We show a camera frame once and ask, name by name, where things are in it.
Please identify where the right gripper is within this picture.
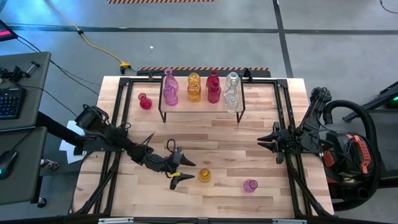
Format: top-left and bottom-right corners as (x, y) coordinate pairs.
(256, 121), (299, 165)

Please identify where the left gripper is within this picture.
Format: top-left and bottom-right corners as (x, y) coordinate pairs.
(160, 146), (197, 191)

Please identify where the clear squat glass vase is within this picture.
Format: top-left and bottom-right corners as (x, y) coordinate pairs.
(224, 95), (241, 113)

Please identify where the clear tall glass vase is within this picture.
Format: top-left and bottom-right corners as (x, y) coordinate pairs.
(225, 72), (241, 88)

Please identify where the red faceted glass vase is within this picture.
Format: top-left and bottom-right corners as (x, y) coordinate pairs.
(137, 92), (154, 111)

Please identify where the pink teardrop glass vase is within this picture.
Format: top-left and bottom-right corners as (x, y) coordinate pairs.
(164, 68), (180, 91)

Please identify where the orange and black device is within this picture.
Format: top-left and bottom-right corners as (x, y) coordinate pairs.
(322, 129), (374, 200)

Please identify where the hazard-striped black mat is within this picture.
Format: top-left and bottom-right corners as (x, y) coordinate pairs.
(136, 66), (272, 78)

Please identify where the black stand with green light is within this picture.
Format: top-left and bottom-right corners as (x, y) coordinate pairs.
(341, 80), (398, 124)

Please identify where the white paper sheet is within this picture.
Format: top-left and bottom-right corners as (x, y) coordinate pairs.
(58, 120), (87, 165)

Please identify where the grey desk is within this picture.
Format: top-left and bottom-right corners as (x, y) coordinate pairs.
(0, 126), (48, 206)
(0, 51), (52, 132)

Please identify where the black computer mouse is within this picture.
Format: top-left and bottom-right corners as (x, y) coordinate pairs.
(0, 150), (19, 180)

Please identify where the black keyboard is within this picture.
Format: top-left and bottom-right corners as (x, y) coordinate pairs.
(0, 86), (27, 121)

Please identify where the black desk clamp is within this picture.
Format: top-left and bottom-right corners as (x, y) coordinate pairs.
(0, 60), (41, 84)

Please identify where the monitor with red screen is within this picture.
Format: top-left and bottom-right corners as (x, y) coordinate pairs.
(0, 19), (19, 43)

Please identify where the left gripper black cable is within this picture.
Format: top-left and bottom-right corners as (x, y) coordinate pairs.
(116, 121), (177, 155)

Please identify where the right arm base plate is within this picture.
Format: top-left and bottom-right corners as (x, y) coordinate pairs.
(277, 128), (325, 156)

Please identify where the wooden shelf black frame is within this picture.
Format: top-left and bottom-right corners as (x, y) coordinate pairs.
(157, 75), (246, 124)

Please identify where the silver metal bracket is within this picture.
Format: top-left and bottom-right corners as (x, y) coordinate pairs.
(98, 217), (135, 224)
(272, 218), (308, 224)

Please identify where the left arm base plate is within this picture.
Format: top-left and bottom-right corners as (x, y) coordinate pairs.
(81, 126), (129, 154)

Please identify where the black corrugated hose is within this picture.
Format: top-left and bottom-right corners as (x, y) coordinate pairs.
(322, 99), (382, 212)

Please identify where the black aluminium table frame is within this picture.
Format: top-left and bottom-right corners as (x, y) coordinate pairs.
(72, 76), (335, 218)

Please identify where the yellow extension cable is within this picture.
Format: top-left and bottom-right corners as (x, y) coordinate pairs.
(43, 0), (131, 75)

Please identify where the metal handle knob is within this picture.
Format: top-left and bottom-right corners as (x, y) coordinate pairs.
(39, 158), (60, 170)

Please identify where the thin black floor cable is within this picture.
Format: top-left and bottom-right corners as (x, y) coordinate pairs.
(378, 0), (398, 15)

